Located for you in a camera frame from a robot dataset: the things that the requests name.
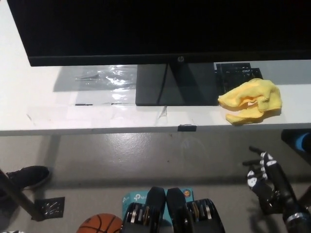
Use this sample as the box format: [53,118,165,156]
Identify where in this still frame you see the black table foot plate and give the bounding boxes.
[34,196,66,218]

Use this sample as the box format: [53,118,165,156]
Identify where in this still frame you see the short black tape strip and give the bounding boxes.
[178,124,198,133]

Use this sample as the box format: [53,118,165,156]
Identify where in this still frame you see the large black tape square patch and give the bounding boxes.
[220,67,264,94]

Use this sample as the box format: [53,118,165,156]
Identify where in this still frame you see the orange basketball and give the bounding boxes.
[77,213,123,233]

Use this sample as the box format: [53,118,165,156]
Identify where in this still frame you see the black shoe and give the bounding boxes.
[5,165,52,191]

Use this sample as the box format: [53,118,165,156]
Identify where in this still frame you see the dark metal pole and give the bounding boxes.
[0,167,47,222]
[298,183,311,211]

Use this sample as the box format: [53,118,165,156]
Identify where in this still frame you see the clear plastic tape sheet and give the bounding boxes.
[74,65,138,105]

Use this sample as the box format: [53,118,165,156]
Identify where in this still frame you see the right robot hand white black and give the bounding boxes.
[242,145,304,218]

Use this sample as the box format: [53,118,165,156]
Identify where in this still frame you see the blue cylinder object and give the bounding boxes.
[296,132,311,151]

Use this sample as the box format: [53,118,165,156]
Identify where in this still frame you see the yellow microfibre cloth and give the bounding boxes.
[218,78,282,126]

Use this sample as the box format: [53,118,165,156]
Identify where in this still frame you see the white desk leg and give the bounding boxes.
[44,134,61,189]

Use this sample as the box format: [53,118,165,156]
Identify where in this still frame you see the black HP monitor with stand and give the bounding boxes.
[6,0,311,107]

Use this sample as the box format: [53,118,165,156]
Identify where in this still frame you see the teal TP-Link box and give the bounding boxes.
[121,186,195,225]

